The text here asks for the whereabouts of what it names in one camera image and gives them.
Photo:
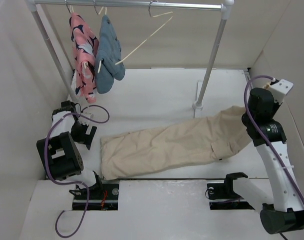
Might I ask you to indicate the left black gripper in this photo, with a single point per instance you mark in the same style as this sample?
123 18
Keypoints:
84 138

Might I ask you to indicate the metal clothes rack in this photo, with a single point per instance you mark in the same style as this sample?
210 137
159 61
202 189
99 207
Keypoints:
224 9

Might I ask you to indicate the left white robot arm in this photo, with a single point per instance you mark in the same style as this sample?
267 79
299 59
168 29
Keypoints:
59 154

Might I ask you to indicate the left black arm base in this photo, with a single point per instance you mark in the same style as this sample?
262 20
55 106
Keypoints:
103 198

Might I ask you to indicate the beige trousers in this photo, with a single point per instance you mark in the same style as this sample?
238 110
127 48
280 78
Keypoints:
197 141

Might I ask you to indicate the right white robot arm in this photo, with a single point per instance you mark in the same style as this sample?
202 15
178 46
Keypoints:
285 211

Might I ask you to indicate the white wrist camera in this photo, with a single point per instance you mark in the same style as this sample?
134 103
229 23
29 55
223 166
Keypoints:
279 89
88 115

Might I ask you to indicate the blue denim shorts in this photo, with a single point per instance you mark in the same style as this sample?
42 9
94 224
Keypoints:
108 55

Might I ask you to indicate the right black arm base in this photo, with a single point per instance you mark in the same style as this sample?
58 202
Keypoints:
221 197

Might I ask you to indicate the pink floral shorts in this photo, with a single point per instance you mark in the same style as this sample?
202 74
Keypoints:
85 81

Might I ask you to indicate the wooden hanger under denim shorts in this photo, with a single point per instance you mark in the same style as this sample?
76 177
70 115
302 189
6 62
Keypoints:
103 9

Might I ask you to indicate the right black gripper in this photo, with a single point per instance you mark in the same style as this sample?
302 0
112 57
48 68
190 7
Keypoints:
275 106

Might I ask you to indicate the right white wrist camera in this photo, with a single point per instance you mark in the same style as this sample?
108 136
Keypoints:
279 89

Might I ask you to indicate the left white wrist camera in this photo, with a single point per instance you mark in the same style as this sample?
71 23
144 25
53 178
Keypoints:
88 115

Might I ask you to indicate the wooden hanger under pink shorts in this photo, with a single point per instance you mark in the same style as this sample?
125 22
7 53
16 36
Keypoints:
72 10

